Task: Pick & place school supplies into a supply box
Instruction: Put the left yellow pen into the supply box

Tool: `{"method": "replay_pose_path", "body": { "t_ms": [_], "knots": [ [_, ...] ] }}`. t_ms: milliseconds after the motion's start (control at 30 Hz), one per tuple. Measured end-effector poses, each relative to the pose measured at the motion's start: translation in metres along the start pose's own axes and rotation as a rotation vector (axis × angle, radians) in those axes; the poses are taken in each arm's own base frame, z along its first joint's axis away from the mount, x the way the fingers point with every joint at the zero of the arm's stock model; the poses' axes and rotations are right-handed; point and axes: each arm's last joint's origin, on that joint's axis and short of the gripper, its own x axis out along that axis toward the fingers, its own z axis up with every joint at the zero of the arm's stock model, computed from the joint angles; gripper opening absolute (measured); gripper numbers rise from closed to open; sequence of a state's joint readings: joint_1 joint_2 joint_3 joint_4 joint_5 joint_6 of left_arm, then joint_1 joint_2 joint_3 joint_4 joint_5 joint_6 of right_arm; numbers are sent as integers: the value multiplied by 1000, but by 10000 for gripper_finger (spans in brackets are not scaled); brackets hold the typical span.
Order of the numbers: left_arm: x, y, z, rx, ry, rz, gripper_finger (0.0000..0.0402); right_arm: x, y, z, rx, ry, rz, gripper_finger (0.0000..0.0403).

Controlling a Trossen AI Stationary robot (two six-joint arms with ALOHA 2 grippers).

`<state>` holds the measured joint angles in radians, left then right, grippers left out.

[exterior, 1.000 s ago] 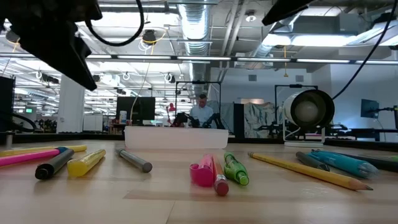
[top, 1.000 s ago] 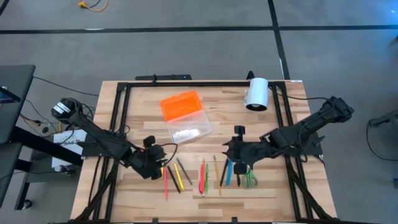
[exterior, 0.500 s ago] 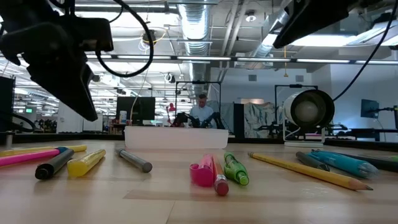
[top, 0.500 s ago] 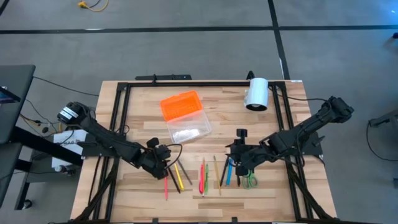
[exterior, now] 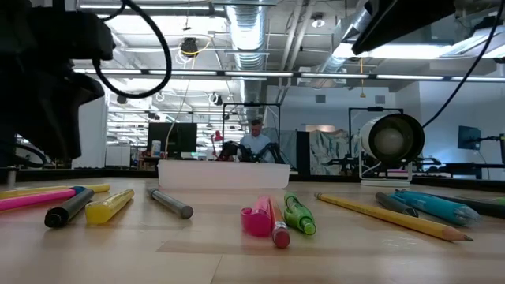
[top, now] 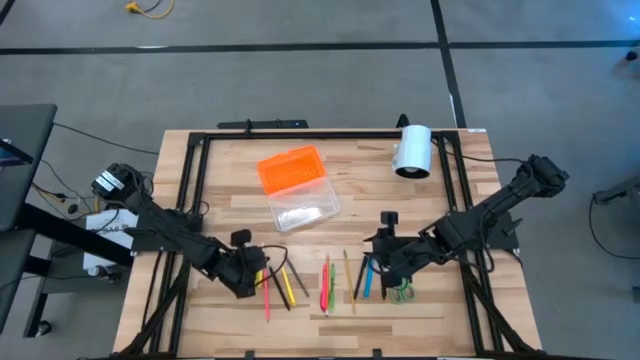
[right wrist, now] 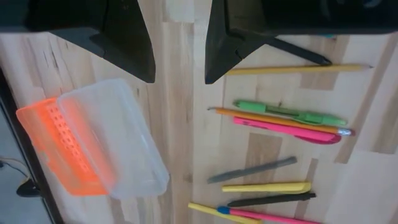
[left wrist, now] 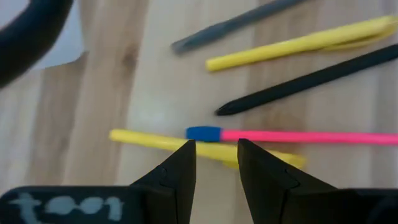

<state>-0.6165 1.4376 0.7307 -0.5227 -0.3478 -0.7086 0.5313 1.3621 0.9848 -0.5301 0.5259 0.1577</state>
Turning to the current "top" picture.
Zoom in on black aluminium table frame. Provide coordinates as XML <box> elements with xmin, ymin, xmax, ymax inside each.
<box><xmin>112</xmin><ymin>128</ymin><xmax>544</xmax><ymax>360</ymax></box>

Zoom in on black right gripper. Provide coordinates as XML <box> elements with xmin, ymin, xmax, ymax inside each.
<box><xmin>363</xmin><ymin>210</ymin><xmax>439</xmax><ymax>289</ymax></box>

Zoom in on pink highlighter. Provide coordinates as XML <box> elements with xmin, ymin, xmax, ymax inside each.
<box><xmin>319</xmin><ymin>263</ymin><xmax>329</xmax><ymax>312</ymax></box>

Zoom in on tablet with blue screen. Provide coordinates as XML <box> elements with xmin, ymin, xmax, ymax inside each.
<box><xmin>0</xmin><ymin>138</ymin><xmax>35</xmax><ymax>167</ymax></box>

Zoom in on dark grey desk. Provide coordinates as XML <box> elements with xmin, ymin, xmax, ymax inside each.
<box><xmin>0</xmin><ymin>103</ymin><xmax>135</xmax><ymax>339</ymax></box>

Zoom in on black bar device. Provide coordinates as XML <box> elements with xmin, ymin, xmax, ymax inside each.
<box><xmin>217</xmin><ymin>118</ymin><xmax>310</xmax><ymax>131</ymax></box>

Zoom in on grey stand leg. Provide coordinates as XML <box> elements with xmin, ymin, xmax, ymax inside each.
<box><xmin>592</xmin><ymin>174</ymin><xmax>640</xmax><ymax>207</ymax></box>

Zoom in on blue pen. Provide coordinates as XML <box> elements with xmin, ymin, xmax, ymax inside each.
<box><xmin>362</xmin><ymin>257</ymin><xmax>376</xmax><ymax>300</ymax></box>

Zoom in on clear box with orange lid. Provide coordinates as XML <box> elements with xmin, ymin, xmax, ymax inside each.
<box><xmin>256</xmin><ymin>144</ymin><xmax>342</xmax><ymax>234</ymax></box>

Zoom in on black stand cable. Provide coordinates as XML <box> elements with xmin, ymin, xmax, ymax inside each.
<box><xmin>588</xmin><ymin>193</ymin><xmax>640</xmax><ymax>261</ymax></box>

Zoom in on thin pink pencil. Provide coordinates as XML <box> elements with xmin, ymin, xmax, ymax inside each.
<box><xmin>262</xmin><ymin>267</ymin><xmax>272</xmax><ymax>323</ymax></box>

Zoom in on yellow arm cable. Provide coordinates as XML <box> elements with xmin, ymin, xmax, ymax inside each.
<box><xmin>30</xmin><ymin>182</ymin><xmax>101</xmax><ymax>214</ymax></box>

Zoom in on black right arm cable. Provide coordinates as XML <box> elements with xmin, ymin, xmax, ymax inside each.
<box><xmin>430</xmin><ymin>138</ymin><xmax>526</xmax><ymax>166</ymax></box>

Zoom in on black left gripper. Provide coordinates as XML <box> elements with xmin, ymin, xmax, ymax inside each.
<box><xmin>218</xmin><ymin>228</ymin><xmax>272</xmax><ymax>299</ymax></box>

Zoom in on thin black floor cable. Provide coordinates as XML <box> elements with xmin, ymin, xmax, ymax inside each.
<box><xmin>52</xmin><ymin>121</ymin><xmax>161</xmax><ymax>156</ymax></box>

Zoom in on green pen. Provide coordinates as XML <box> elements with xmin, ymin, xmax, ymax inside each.
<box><xmin>328</xmin><ymin>263</ymin><xmax>337</xmax><ymax>315</ymax></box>

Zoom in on white labelled box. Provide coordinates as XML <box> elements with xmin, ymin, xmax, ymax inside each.
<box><xmin>82</xmin><ymin>208</ymin><xmax>140</xmax><ymax>272</ymax></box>

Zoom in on yellow floor cable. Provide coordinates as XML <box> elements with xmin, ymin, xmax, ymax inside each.
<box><xmin>123</xmin><ymin>0</ymin><xmax>176</xmax><ymax>20</ymax></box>

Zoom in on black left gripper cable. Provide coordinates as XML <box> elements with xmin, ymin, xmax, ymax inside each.
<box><xmin>252</xmin><ymin>243</ymin><xmax>290</xmax><ymax>287</ymax></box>

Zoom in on yellow highlighter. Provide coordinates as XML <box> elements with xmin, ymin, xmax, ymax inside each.
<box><xmin>280</xmin><ymin>266</ymin><xmax>298</xmax><ymax>308</ymax></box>

